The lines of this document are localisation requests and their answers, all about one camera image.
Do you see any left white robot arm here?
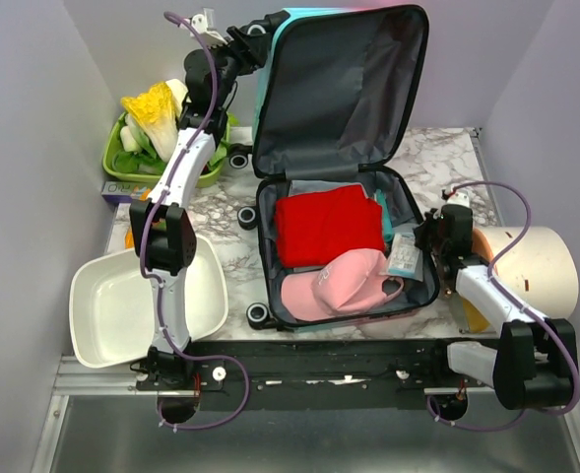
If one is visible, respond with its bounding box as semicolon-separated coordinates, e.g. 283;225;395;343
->
128;13;275;389

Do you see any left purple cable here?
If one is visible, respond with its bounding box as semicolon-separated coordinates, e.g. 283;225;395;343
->
139;10;251;433

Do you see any orange snack bag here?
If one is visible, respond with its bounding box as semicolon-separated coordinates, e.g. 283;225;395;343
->
124;227;135;249

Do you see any pink baseball cap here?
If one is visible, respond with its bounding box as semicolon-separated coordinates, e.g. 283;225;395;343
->
281;248;405;322

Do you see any cream cylindrical bucket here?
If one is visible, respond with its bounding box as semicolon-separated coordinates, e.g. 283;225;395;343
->
461;227;579;332

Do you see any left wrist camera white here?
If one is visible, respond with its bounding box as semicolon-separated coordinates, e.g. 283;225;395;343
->
188;8;224;44

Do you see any pink and teal kids suitcase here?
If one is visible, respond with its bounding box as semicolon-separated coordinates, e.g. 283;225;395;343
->
246;5;429;331

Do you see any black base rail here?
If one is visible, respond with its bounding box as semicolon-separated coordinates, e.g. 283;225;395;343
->
136;337;517;413

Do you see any red folded garment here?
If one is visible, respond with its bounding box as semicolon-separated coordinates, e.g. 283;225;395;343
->
274;184;385;268

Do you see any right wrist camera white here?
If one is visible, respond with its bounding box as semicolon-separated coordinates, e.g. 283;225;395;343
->
443;189;471;209

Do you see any green vegetable tray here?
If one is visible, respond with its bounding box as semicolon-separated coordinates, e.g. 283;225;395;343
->
102;112;238;188

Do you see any purple white box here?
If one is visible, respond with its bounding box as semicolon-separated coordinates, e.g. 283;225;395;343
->
101;180;152;205

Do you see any yellow napa cabbage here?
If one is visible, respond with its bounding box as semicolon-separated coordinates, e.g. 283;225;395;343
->
121;82;178;163

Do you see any white green bok choy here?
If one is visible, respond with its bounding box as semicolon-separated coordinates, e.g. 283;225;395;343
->
165;78;188;105

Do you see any teal folded cloth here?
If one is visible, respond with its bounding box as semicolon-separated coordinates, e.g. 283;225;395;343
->
373;189;395;243

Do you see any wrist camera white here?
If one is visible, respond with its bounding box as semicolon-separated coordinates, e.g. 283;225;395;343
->
443;189;471;209
188;8;224;44

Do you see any aluminium frame rail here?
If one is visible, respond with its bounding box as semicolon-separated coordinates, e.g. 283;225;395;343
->
32;356;195;472

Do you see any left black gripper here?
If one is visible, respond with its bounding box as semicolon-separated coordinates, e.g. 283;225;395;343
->
201;28;271;108

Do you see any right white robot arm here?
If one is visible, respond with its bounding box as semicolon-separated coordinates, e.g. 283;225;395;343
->
414;203;579;410

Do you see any white rectangular plastic tub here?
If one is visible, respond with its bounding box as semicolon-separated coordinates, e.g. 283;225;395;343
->
69;236;228;369

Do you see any clear packet of items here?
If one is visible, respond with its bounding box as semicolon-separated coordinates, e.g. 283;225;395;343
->
385;232;423;282

